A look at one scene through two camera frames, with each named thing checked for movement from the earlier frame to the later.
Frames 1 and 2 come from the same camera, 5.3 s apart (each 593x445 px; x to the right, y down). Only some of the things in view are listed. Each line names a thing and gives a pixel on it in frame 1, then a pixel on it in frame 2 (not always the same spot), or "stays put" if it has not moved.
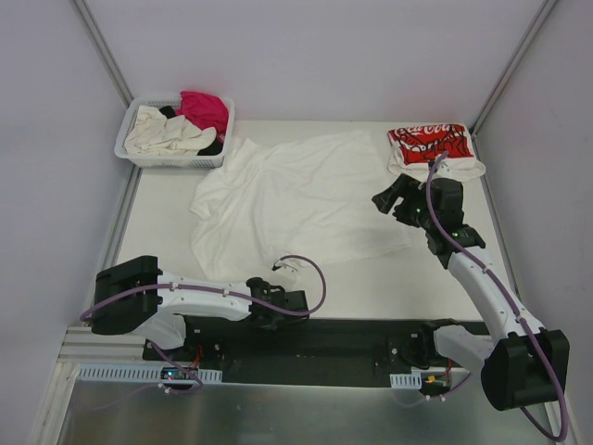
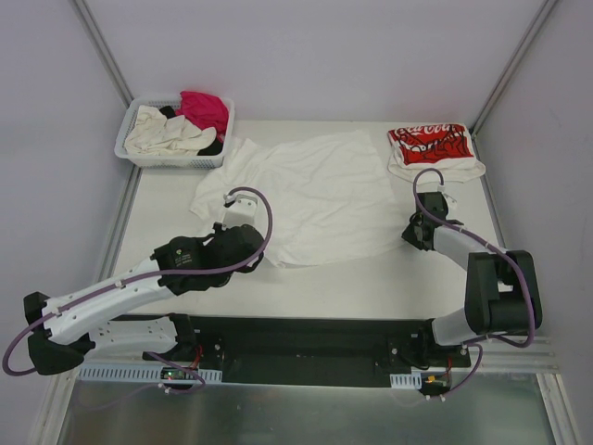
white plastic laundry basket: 167,161 stays put
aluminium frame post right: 537,21 stays put
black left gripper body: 294,300 → 250,246
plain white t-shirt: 306,198 stays put
